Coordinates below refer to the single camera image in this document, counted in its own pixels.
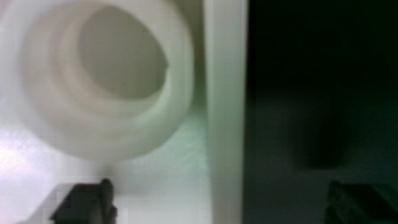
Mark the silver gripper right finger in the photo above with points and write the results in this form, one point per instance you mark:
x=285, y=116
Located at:
x=361, y=204

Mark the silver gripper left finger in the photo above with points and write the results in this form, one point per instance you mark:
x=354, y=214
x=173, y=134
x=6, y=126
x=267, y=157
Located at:
x=87, y=205

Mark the white square table top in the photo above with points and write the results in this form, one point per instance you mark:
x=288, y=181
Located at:
x=121, y=108

